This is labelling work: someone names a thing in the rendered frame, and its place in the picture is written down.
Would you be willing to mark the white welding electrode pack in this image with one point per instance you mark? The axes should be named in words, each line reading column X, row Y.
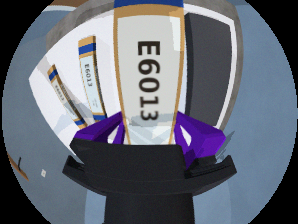
column 89, row 71
column 64, row 98
column 149, row 42

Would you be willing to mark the black low platform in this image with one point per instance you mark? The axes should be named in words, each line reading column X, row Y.
column 209, row 57

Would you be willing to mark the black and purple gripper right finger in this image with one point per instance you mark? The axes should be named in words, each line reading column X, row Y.
column 206, row 140

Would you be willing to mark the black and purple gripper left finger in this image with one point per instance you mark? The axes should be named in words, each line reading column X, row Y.
column 99, row 131

